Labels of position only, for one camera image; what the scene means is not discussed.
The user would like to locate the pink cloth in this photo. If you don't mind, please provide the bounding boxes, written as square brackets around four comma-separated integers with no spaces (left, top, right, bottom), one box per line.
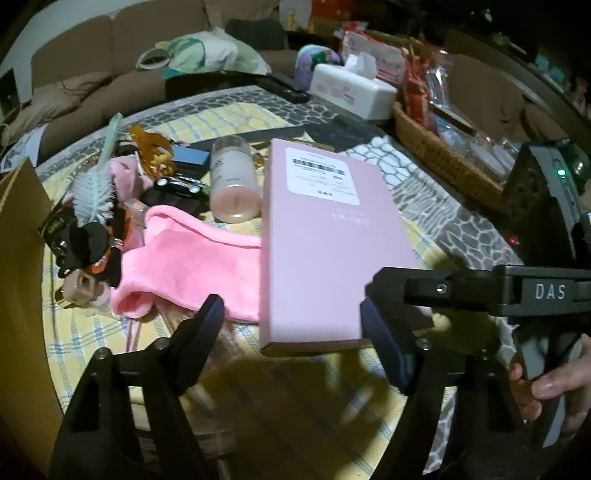
[110,205,264,321]

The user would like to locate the black remote control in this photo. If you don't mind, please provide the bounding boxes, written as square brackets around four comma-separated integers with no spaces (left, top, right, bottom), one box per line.
[256,74,311,103]

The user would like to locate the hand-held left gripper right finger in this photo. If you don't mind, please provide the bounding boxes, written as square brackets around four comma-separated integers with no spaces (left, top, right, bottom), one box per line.
[360,298,546,480]

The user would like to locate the orange hair claw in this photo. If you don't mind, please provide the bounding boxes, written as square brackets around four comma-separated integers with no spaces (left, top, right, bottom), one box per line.
[128,124,178,178]

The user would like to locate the black bow hair clip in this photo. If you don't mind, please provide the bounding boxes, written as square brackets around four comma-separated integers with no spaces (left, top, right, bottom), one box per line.
[55,222,125,284]

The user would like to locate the black case with blue lid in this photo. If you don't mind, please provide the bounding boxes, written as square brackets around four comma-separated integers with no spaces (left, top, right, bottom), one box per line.
[173,145,211,174]

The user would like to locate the brown sofa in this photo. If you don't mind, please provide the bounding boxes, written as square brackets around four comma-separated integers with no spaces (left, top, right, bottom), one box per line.
[0,0,301,162]

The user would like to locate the brown padded chair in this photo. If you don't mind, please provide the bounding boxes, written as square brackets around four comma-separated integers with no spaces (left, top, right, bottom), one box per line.
[443,28,546,144]

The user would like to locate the brown folded blanket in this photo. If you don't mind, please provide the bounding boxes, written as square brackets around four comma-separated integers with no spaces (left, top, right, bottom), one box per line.
[4,71,112,134]

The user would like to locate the purple plush toy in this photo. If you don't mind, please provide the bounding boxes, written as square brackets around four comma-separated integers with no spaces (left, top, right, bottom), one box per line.
[294,45,342,90]

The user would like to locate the cardboard box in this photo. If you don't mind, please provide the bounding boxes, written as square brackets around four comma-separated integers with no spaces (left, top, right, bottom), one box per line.
[0,159,70,462]

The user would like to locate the red snack packets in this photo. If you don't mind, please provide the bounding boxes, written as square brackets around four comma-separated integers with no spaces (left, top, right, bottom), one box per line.
[399,41,435,125]

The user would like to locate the yellow and grey table cloth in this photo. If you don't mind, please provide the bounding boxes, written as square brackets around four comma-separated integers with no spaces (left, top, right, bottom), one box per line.
[34,85,555,472]

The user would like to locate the red and white packet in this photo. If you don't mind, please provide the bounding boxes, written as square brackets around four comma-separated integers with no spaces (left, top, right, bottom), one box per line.
[339,28,407,84]

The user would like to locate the floral tote bag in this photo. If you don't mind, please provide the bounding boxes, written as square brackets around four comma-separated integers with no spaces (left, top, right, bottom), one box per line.
[136,28,272,81]

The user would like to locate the white tissue box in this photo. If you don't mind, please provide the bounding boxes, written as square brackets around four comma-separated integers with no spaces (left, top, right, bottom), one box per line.
[308,52,399,121]

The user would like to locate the wicker basket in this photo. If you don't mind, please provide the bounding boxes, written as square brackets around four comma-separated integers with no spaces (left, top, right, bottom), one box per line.
[392,100,506,208]

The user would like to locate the pink box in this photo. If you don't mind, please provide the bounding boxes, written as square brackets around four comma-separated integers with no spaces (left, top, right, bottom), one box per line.
[259,137,432,357]

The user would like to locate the printed paper sheet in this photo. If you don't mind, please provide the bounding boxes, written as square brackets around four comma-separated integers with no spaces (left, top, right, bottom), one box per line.
[0,124,47,171]

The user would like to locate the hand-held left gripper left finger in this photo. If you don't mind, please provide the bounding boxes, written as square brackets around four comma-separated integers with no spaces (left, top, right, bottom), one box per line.
[50,294,226,480]

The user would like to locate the beige hair claw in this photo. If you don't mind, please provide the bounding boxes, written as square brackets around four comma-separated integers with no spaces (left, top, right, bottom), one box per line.
[58,270,112,310]

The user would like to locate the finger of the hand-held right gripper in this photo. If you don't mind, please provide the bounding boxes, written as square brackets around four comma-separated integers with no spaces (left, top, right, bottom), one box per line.
[369,265,504,319]

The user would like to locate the black nail file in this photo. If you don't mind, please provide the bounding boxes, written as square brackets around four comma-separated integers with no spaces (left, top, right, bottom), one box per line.
[187,126,308,152]

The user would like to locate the person's right hand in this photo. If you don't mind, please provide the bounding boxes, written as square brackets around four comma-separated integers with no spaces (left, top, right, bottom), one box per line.
[508,336,591,437]

